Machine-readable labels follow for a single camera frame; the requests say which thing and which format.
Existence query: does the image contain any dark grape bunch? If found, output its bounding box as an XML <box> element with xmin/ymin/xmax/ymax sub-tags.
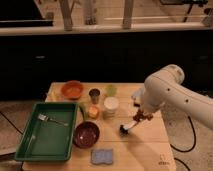
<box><xmin>133</xmin><ymin>110</ymin><xmax>153</xmax><ymax>122</ymax></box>

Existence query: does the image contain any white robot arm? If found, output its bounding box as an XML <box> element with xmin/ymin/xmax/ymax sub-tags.
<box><xmin>142</xmin><ymin>64</ymin><xmax>213</xmax><ymax>130</ymax></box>

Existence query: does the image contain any green plastic cup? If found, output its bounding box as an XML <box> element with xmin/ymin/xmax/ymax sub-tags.
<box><xmin>106</xmin><ymin>84</ymin><xmax>117</xmax><ymax>97</ymax></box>

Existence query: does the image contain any white paper cup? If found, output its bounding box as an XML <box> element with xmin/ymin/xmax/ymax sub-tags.
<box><xmin>104</xmin><ymin>97</ymin><xmax>119</xmax><ymax>113</ymax></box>

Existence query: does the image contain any orange fruit toy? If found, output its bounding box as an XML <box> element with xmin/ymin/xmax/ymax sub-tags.
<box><xmin>88</xmin><ymin>106</ymin><xmax>99</xmax><ymax>119</ymax></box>

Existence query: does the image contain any grey blue cloth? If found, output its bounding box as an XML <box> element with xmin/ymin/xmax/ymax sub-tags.
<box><xmin>131</xmin><ymin>88</ymin><xmax>143</xmax><ymax>100</ymax></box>

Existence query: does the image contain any orange bowl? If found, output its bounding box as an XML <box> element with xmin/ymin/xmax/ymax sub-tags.
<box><xmin>61</xmin><ymin>80</ymin><xmax>83</xmax><ymax>99</ymax></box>

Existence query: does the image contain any maroon bowl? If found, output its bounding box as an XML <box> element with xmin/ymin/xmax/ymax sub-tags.
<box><xmin>73</xmin><ymin>121</ymin><xmax>100</xmax><ymax>149</ymax></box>

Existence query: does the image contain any blue sponge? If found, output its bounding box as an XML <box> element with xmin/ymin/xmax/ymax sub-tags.
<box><xmin>91</xmin><ymin>149</ymin><xmax>113</xmax><ymax>165</ymax></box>

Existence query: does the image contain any metal fork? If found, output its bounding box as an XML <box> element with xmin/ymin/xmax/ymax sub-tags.
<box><xmin>38</xmin><ymin>114</ymin><xmax>68</xmax><ymax>127</ymax></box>

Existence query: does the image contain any green plastic tray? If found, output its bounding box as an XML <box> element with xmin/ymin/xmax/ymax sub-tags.
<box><xmin>15</xmin><ymin>102</ymin><xmax>78</xmax><ymax>162</ymax></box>

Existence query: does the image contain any white handled dish brush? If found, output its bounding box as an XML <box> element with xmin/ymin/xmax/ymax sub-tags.
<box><xmin>120</xmin><ymin>120</ymin><xmax>137</xmax><ymax>135</ymax></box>

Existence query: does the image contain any black cable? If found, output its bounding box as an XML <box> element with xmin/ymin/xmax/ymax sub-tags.
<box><xmin>169</xmin><ymin>114</ymin><xmax>198</xmax><ymax>171</ymax></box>

